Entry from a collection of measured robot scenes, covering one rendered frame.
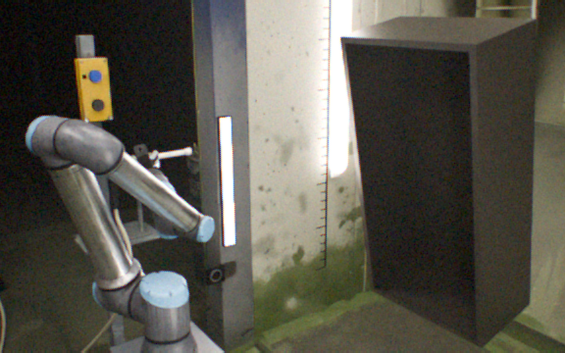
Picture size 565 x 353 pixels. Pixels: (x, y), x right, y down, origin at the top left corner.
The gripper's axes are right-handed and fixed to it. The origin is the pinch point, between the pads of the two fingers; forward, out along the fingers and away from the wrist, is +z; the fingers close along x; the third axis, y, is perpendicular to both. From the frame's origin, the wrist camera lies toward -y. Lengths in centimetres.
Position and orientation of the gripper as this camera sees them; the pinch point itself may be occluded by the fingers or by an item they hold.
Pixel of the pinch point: (136, 155)
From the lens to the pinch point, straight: 225.9
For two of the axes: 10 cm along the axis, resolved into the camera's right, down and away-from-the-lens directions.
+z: -4.4, -3.8, 8.1
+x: 8.9, -3.2, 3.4
